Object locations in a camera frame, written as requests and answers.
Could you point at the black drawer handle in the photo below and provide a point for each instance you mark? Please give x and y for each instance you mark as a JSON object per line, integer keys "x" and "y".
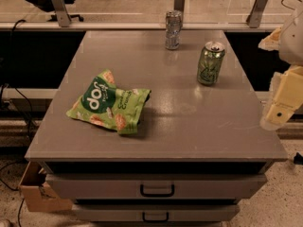
{"x": 157, "y": 191}
{"x": 155, "y": 217}

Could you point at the green snack chip bag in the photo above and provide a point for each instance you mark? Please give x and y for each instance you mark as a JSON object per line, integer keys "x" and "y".
{"x": 105, "y": 105}

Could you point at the brown cardboard box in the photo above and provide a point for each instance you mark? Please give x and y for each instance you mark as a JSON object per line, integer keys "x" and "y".
{"x": 38, "y": 194}

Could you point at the grey right metal bracket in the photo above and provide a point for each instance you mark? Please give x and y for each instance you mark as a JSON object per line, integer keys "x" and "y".
{"x": 254, "y": 18}

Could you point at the grey lower drawer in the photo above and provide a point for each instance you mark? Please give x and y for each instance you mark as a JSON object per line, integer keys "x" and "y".
{"x": 177, "y": 213}

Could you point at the grey upper drawer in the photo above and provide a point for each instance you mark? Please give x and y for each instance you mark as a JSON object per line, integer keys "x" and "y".
{"x": 126, "y": 186}

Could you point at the grey left metal bracket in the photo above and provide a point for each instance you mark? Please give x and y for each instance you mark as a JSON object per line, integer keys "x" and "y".
{"x": 61, "y": 13}

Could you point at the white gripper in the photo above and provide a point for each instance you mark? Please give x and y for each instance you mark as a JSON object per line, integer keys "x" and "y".
{"x": 293, "y": 42}

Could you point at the black object on floor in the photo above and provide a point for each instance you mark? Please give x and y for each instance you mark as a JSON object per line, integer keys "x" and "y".
{"x": 298, "y": 159}

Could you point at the black upper drawer handle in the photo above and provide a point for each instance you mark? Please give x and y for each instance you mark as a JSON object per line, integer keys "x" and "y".
{"x": 157, "y": 191}

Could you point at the black lower drawer handle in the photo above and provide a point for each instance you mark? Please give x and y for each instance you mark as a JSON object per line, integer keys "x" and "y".
{"x": 155, "y": 217}

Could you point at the silver soda can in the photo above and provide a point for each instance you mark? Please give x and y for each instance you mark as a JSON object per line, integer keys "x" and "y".
{"x": 174, "y": 23}

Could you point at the green soda can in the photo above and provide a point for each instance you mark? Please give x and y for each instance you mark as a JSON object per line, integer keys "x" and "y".
{"x": 210, "y": 62}

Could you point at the grey drawer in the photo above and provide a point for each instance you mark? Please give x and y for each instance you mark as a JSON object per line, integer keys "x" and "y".
{"x": 126, "y": 186}
{"x": 177, "y": 213}

